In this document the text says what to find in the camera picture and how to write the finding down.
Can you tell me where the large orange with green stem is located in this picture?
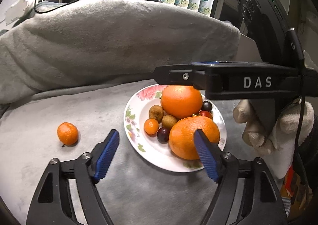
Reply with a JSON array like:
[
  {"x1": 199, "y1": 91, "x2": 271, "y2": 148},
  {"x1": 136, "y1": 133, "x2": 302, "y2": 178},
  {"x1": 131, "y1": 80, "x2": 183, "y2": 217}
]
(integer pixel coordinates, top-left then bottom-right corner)
[{"x1": 169, "y1": 116, "x2": 221, "y2": 160}]

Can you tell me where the large smooth orange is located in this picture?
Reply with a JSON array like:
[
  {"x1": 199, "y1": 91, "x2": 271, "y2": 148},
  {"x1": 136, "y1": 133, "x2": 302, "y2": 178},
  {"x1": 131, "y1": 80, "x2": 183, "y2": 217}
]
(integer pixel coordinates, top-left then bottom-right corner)
[{"x1": 160, "y1": 85, "x2": 203, "y2": 119}]

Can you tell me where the small mandarin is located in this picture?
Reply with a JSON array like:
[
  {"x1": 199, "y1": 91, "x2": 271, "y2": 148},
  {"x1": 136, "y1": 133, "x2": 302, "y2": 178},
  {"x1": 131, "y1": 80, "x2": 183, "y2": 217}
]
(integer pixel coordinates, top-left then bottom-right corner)
[
  {"x1": 57, "y1": 122, "x2": 79, "y2": 146},
  {"x1": 144, "y1": 119, "x2": 159, "y2": 134}
]

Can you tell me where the brown longan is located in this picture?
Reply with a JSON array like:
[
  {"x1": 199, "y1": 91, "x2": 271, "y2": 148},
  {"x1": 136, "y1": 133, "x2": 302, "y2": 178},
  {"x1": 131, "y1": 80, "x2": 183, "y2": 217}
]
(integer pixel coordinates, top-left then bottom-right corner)
[{"x1": 148, "y1": 105, "x2": 164, "y2": 120}]

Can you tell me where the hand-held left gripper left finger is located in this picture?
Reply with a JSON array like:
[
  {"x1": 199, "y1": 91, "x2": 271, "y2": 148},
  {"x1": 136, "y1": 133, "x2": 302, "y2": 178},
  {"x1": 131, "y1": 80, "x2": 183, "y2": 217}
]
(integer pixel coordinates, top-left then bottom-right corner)
[{"x1": 26, "y1": 129, "x2": 120, "y2": 225}]

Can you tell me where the white floral plate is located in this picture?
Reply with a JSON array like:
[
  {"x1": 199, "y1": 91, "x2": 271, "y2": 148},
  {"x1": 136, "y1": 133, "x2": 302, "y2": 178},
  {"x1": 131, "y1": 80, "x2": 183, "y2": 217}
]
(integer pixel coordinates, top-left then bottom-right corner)
[{"x1": 123, "y1": 84, "x2": 227, "y2": 173}]

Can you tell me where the black power cable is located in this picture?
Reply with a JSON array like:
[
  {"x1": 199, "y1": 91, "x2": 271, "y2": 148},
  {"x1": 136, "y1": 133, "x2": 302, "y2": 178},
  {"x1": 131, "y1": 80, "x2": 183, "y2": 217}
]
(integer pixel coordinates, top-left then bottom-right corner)
[{"x1": 33, "y1": 0, "x2": 88, "y2": 14}]

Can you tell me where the light grey bed blanket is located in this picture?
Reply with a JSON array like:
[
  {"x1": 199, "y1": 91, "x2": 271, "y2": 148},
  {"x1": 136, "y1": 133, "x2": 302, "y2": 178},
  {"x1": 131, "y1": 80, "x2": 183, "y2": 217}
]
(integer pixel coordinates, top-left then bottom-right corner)
[{"x1": 0, "y1": 79, "x2": 294, "y2": 225}]

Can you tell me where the beige box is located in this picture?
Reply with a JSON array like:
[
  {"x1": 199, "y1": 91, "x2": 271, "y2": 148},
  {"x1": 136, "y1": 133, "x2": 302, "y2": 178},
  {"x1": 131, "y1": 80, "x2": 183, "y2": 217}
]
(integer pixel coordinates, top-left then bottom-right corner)
[{"x1": 237, "y1": 35, "x2": 261, "y2": 62}]

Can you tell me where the orange printed package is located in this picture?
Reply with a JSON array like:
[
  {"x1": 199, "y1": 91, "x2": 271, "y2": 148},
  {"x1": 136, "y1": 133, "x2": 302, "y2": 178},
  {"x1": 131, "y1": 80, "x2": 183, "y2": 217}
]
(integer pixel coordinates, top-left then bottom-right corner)
[{"x1": 279, "y1": 165, "x2": 311, "y2": 218}]

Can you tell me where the person's right hand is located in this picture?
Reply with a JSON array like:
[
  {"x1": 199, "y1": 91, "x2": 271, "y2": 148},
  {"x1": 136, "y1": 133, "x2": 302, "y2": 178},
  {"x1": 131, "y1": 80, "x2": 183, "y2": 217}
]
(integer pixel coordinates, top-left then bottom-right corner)
[{"x1": 233, "y1": 98, "x2": 315, "y2": 181}]

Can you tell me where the rolled grey blanket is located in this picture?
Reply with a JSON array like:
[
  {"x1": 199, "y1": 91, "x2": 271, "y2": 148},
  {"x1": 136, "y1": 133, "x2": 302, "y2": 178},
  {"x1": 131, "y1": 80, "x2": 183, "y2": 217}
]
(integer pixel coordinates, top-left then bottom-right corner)
[{"x1": 0, "y1": 0, "x2": 241, "y2": 105}]

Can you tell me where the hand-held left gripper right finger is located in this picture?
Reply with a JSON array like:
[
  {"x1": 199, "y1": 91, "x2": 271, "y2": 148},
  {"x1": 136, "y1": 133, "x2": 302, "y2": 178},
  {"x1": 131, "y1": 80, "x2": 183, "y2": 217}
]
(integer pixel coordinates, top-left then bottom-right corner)
[{"x1": 193, "y1": 129, "x2": 289, "y2": 225}]

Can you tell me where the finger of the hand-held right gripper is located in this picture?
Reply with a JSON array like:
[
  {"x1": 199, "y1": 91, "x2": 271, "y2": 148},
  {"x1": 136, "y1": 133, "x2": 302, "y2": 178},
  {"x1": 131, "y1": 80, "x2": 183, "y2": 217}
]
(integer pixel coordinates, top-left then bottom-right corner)
[{"x1": 152, "y1": 62, "x2": 207, "y2": 91}]

